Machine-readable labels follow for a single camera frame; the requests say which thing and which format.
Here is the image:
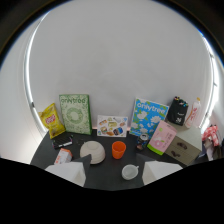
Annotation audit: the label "clear bottle with red label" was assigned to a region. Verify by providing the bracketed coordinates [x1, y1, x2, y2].
[184, 97, 202, 129]

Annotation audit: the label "small orange white box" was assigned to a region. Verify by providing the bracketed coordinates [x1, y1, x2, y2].
[53, 147, 74, 165]

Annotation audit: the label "white ceramic mug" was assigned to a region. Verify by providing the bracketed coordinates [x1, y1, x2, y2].
[121, 164, 140, 181]

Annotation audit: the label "white upturned bowl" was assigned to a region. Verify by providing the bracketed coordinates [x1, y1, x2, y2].
[79, 140, 106, 165]

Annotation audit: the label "small dark can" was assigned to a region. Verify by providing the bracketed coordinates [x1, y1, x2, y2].
[136, 133, 150, 151]

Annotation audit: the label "pink box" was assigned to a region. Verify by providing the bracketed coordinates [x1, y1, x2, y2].
[146, 120, 178, 156]

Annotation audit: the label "beige drawer cabinet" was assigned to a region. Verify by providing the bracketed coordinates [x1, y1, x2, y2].
[164, 120, 203, 167]

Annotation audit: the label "orange plastic cup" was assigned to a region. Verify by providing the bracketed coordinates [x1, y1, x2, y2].
[111, 140, 127, 160]

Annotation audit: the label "blue onlytree tissue pack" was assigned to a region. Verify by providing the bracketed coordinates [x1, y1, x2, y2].
[129, 97, 170, 140]

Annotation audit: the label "yellow chip bag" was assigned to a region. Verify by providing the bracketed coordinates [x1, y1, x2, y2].
[37, 102, 67, 140]

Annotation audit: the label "green onlytree tissue pack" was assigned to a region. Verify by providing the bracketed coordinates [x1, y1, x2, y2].
[58, 93, 93, 136]

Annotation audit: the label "white picture card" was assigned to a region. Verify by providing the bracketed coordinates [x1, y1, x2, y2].
[96, 115, 129, 138]

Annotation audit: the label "black pen bag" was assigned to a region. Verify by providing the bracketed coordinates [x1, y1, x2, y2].
[166, 96, 189, 127]

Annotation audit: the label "red patterned cloth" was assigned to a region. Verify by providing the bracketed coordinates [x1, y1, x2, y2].
[201, 124, 221, 148]

